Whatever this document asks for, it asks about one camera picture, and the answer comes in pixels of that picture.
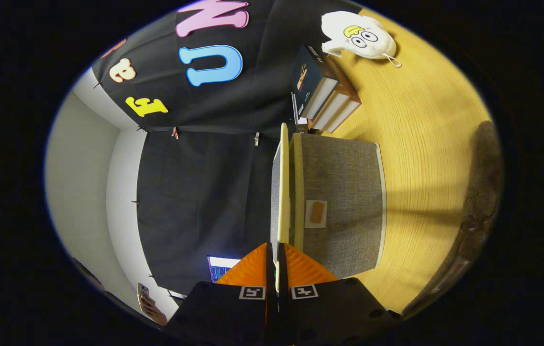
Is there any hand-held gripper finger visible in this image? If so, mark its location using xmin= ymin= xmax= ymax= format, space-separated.
xmin=278 ymin=242 xmax=401 ymax=346
xmin=165 ymin=242 xmax=280 ymax=346

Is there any grey fabric storage box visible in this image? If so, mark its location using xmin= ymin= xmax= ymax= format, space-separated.
xmin=270 ymin=123 xmax=387 ymax=294

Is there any brown fuzzy shoe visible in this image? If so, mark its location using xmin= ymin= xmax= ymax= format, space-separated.
xmin=402 ymin=120 xmax=504 ymax=318

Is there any computer screen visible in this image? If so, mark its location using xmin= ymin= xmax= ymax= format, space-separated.
xmin=207 ymin=256 xmax=242 ymax=283

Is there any brown book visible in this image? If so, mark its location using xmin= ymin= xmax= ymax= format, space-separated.
xmin=322 ymin=67 xmax=363 ymax=134
xmin=309 ymin=60 xmax=351 ymax=130

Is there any dark blue book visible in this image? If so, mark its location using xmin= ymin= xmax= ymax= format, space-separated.
xmin=291 ymin=45 xmax=339 ymax=120

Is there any white plush toy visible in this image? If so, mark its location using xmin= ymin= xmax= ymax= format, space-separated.
xmin=321 ymin=11 xmax=402 ymax=68

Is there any row of black cloth clips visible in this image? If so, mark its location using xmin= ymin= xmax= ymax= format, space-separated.
xmin=92 ymin=79 xmax=157 ymax=280

